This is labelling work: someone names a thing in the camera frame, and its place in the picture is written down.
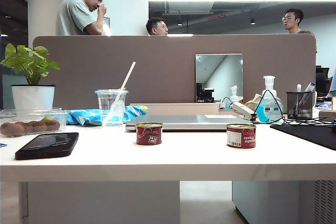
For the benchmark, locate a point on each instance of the red can with small barcode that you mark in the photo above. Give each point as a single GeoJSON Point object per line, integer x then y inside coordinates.
{"type": "Point", "coordinates": [148, 134]}

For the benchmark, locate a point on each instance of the red can with Paste lettering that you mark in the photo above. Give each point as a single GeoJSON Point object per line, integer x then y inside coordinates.
{"type": "Point", "coordinates": [241, 136]}

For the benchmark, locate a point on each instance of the beige desk riser box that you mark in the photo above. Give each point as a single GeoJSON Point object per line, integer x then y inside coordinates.
{"type": "Point", "coordinates": [178, 108]}

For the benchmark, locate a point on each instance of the brown desk partition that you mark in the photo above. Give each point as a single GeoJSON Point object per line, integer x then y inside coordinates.
{"type": "Point", "coordinates": [157, 72]}

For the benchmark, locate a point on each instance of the silver closed laptop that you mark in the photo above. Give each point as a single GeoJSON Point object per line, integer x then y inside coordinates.
{"type": "Point", "coordinates": [189, 122]}

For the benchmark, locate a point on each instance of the clear plastic cup with straw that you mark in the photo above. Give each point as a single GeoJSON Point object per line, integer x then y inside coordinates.
{"type": "Point", "coordinates": [128, 75]}

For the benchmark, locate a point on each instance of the white plug adapter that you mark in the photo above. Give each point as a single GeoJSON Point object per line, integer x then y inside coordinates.
{"type": "Point", "coordinates": [222, 106]}

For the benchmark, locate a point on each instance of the square mirror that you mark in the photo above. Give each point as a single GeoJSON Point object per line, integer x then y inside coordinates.
{"type": "Point", "coordinates": [223, 72]}

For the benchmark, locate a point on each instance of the seated man with glasses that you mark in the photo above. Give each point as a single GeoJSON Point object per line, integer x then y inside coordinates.
{"type": "Point", "coordinates": [155, 26]}

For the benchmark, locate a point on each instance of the white stapler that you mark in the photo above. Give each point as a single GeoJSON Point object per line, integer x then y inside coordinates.
{"type": "Point", "coordinates": [242, 110]}

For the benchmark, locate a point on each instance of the blue snack bag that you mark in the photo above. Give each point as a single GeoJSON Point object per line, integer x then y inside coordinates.
{"type": "Point", "coordinates": [78, 117]}

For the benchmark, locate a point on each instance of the blue hand sanitizer pump bottle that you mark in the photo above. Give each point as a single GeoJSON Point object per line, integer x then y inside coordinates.
{"type": "Point", "coordinates": [270, 108]}

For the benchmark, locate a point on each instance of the black pendant lamp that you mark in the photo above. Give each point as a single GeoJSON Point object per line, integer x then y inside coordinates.
{"type": "Point", "coordinates": [252, 21]}

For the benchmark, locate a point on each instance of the brown kiwi fruit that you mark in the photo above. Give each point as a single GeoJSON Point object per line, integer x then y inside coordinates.
{"type": "Point", "coordinates": [8, 129]}
{"type": "Point", "coordinates": [42, 127]}
{"type": "Point", "coordinates": [53, 125]}
{"type": "Point", "coordinates": [20, 127]}
{"type": "Point", "coordinates": [32, 127]}

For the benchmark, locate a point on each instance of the white desk panel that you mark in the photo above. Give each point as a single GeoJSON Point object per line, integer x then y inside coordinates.
{"type": "Point", "coordinates": [105, 203]}

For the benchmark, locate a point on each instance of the green fruit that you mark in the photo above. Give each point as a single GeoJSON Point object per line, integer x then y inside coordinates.
{"type": "Point", "coordinates": [47, 119]}

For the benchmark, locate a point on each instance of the man in grey t-shirt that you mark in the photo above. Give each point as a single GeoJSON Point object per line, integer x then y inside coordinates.
{"type": "Point", "coordinates": [73, 16]}

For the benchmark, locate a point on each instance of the black smartphone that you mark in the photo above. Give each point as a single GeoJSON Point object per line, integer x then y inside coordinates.
{"type": "Point", "coordinates": [47, 145]}

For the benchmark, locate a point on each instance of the black mesh pen holder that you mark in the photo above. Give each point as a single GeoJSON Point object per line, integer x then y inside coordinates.
{"type": "Point", "coordinates": [299, 106]}

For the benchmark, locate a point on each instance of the white pen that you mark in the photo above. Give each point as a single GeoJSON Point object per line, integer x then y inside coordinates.
{"type": "Point", "coordinates": [299, 88]}

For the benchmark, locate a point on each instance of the white plant pot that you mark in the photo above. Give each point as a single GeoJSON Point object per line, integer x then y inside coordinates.
{"type": "Point", "coordinates": [32, 98]}

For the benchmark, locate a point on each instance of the clear plastic fruit container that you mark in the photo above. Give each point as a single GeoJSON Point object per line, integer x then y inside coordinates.
{"type": "Point", "coordinates": [31, 111]}

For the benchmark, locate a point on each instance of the grey vented cabinet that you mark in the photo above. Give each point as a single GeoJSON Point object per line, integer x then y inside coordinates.
{"type": "Point", "coordinates": [262, 203]}

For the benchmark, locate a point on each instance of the white marker with blue cap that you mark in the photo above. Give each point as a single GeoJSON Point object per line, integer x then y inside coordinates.
{"type": "Point", "coordinates": [310, 86]}

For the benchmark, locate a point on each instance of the green leafy plant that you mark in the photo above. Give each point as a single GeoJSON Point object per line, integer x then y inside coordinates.
{"type": "Point", "coordinates": [29, 61]}

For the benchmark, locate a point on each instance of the man in olive shirt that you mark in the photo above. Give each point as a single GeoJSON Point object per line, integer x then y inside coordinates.
{"type": "Point", "coordinates": [292, 22]}

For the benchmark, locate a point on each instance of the black mouse mat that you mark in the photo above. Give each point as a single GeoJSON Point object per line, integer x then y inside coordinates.
{"type": "Point", "coordinates": [309, 134]}

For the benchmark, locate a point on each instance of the black monitor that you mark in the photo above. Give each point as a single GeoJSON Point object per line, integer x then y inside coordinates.
{"type": "Point", "coordinates": [322, 79]}

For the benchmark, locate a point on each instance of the wooden block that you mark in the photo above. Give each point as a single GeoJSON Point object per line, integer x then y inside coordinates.
{"type": "Point", "coordinates": [328, 115]}

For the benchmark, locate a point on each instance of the white picture frame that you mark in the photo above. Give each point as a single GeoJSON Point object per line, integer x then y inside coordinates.
{"type": "Point", "coordinates": [107, 27]}

